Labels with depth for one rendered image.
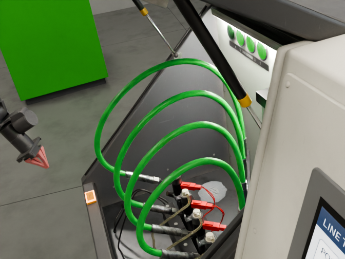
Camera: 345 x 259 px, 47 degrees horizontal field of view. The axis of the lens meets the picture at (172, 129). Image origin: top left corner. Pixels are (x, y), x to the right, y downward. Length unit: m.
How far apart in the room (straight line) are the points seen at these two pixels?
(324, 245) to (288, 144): 0.14
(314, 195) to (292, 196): 0.05
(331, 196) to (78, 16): 3.88
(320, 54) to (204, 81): 0.81
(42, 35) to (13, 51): 0.33
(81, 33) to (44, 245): 2.33
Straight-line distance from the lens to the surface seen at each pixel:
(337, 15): 0.86
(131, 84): 0.90
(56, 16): 4.21
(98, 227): 1.22
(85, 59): 4.36
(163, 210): 1.00
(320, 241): 0.53
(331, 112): 0.49
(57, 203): 2.95
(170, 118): 1.34
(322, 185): 0.51
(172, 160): 1.42
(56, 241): 2.67
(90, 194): 1.32
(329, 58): 0.54
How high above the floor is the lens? 1.76
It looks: 31 degrees down
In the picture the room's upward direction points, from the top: 10 degrees counter-clockwise
